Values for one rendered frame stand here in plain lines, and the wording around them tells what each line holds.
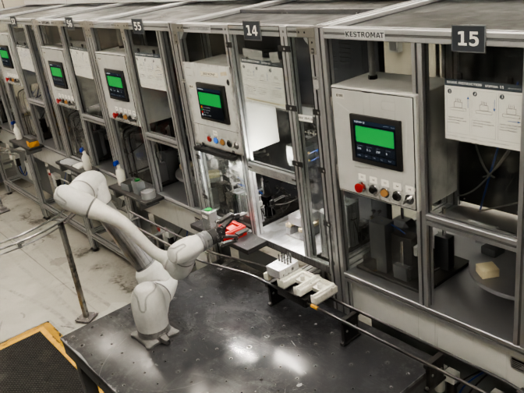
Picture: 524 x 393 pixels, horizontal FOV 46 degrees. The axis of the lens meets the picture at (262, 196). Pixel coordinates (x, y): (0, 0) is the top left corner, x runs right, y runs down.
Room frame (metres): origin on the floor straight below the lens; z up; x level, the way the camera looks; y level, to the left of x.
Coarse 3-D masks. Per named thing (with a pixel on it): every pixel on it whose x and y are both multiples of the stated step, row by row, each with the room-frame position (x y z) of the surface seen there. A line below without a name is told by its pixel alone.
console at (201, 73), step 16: (192, 64) 3.28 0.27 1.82; (208, 64) 3.17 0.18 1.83; (224, 64) 3.18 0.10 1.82; (192, 80) 3.31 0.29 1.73; (208, 80) 3.18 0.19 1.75; (224, 80) 3.07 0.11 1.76; (192, 96) 3.33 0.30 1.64; (224, 96) 3.06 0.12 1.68; (192, 112) 3.35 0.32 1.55; (224, 112) 3.08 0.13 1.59; (208, 128) 3.24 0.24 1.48; (224, 128) 3.12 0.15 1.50; (208, 144) 3.26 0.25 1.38; (224, 144) 3.13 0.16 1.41; (240, 144) 3.02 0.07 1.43
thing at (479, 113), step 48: (336, 48) 2.48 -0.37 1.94; (384, 48) 2.28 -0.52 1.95; (432, 48) 2.12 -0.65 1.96; (432, 96) 2.12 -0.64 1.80; (480, 96) 1.96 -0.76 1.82; (432, 144) 2.12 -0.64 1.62; (480, 144) 1.96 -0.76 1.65; (432, 192) 2.13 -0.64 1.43; (480, 192) 1.97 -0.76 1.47; (384, 240) 2.32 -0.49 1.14
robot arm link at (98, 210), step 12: (96, 204) 2.59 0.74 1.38; (96, 216) 2.57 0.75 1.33; (108, 216) 2.57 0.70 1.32; (120, 216) 2.59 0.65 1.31; (120, 228) 2.58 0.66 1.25; (132, 228) 2.58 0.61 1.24; (144, 240) 2.60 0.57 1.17; (156, 252) 2.61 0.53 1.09; (168, 264) 2.57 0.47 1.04; (192, 264) 2.56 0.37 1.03; (180, 276) 2.57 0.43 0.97
